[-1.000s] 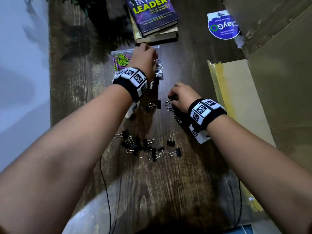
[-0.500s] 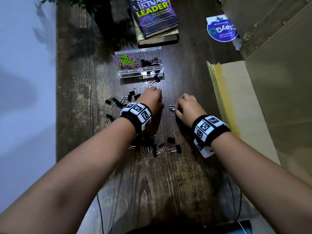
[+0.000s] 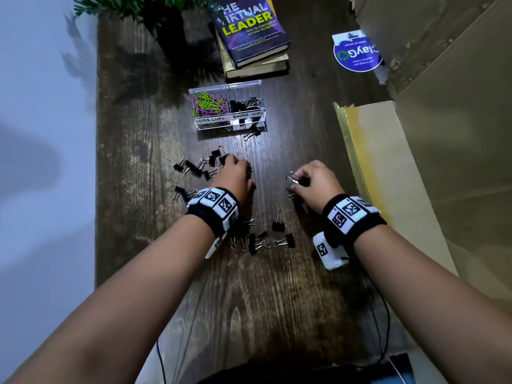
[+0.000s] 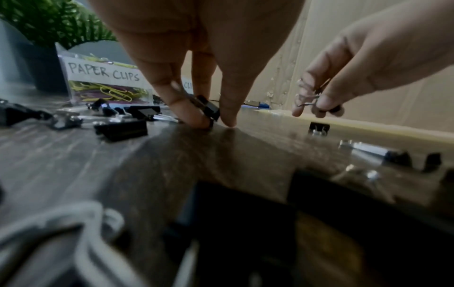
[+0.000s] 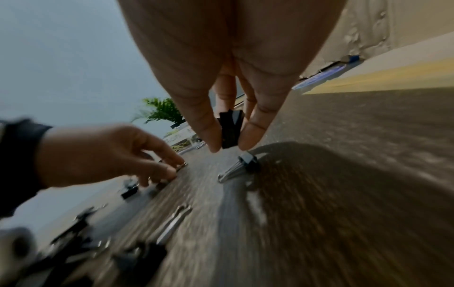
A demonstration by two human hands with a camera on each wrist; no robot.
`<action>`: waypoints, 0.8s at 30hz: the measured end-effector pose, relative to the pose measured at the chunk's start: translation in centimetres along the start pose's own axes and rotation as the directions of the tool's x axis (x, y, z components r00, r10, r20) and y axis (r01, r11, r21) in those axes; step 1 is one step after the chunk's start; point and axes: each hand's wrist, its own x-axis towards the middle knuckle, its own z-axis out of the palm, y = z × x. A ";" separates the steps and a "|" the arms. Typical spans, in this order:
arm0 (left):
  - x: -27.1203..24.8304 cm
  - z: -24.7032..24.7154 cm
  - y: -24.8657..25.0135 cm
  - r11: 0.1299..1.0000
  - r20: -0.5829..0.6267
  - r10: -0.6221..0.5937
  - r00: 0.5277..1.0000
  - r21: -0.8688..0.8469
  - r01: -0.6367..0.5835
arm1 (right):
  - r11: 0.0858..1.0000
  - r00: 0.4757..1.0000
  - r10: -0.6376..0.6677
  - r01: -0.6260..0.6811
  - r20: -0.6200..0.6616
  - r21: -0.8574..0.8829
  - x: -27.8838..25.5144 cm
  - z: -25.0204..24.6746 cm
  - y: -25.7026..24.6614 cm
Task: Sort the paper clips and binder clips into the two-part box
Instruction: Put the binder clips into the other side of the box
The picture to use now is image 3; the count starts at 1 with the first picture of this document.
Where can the person's left hand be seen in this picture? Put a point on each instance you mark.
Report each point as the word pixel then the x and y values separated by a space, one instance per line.
pixel 236 179

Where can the black blue bag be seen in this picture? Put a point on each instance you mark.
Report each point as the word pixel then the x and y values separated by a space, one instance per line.
pixel 388 371

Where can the large brown cardboard box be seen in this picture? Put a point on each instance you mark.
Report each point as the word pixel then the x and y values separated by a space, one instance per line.
pixel 456 115

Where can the bunch of sorted binder clips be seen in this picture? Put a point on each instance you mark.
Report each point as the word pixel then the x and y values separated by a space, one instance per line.
pixel 240 105

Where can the bunch of sorted paper clips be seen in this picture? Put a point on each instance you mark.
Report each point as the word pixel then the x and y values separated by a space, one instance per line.
pixel 210 103

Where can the tan book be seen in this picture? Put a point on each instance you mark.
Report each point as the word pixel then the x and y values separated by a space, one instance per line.
pixel 256 69

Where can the green potted artificial plant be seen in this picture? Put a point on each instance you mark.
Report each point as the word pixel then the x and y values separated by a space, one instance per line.
pixel 168 23

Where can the pile of black binder clips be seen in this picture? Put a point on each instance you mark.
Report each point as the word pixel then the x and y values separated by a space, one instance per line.
pixel 278 226

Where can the black left wristband white markers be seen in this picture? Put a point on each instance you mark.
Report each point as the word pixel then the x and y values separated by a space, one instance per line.
pixel 212 211

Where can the person's left forearm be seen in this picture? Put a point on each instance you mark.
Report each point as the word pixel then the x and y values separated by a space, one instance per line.
pixel 120 311

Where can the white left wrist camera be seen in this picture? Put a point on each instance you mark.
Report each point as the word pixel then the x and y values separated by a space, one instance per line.
pixel 214 247

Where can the purple hardcover book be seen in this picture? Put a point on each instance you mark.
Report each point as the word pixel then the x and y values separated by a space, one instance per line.
pixel 250 31

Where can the person's right hand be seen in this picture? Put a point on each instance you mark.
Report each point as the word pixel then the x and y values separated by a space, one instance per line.
pixel 324 183

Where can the clear two-compartment plastic box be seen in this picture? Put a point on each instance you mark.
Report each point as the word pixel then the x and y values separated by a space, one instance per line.
pixel 248 89

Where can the yellowish cardboard sheet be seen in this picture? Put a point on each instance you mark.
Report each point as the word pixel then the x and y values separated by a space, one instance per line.
pixel 392 167

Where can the black right wristband white markers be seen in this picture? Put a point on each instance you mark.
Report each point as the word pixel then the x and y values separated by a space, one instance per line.
pixel 352 219

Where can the person's right forearm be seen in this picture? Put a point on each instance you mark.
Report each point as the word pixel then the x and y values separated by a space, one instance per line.
pixel 436 307

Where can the blue round sticker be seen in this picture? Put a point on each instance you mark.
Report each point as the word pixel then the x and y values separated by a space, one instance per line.
pixel 356 53

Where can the black wristband white markers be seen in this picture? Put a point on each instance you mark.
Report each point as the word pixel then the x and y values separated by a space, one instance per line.
pixel 212 211
pixel 352 219

